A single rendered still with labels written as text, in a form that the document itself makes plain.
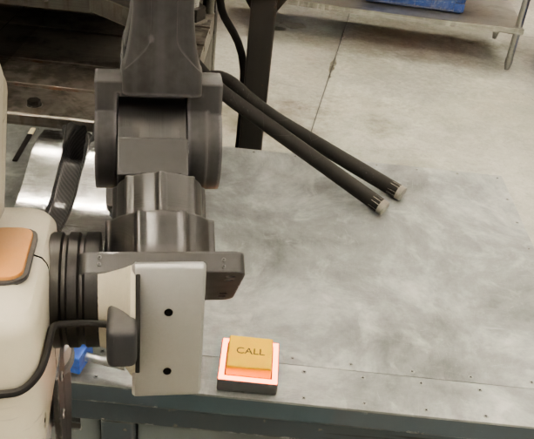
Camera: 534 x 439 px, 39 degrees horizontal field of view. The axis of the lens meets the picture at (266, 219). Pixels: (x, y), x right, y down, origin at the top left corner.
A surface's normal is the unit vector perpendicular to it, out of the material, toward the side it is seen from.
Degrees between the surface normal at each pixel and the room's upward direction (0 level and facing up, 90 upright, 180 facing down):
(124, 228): 52
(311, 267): 0
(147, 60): 81
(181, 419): 90
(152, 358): 82
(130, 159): 37
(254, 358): 0
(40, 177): 28
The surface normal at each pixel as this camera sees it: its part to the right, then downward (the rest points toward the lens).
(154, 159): 0.17, -0.33
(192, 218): 0.69, -0.27
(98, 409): -0.04, 0.55
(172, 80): 0.16, 0.42
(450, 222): 0.10, -0.83
